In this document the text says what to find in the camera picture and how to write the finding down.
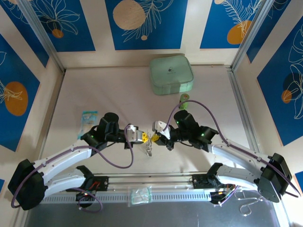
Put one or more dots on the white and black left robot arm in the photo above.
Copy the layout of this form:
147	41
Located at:
66	154

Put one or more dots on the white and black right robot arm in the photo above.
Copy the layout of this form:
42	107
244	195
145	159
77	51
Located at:
236	154

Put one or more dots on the blue snack packet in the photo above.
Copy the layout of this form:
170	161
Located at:
88	118

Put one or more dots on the green cylindrical bottle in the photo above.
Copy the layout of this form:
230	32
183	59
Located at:
184	97

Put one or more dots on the mint green zip pouch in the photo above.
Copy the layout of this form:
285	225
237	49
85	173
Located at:
170	71

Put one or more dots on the clear plastic bag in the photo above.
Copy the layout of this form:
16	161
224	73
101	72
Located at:
139	196

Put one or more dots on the black controller board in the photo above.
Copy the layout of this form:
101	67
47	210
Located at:
85	197
216	197

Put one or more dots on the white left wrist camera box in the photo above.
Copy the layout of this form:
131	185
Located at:
135	136

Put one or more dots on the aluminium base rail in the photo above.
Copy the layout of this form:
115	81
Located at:
154	177

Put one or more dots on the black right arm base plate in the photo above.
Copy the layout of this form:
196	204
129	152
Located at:
198	182

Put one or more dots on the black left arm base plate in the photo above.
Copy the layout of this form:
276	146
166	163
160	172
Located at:
103	183

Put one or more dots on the aluminium side rail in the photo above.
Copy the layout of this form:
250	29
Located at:
237	92
55	101

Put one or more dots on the aluminium corner post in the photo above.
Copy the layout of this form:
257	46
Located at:
250	35
42	35

